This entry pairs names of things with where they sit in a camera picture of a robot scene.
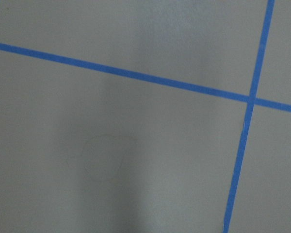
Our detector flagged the blue tape grid lines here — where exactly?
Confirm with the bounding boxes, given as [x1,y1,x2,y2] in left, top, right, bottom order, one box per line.
[0,0,291,233]

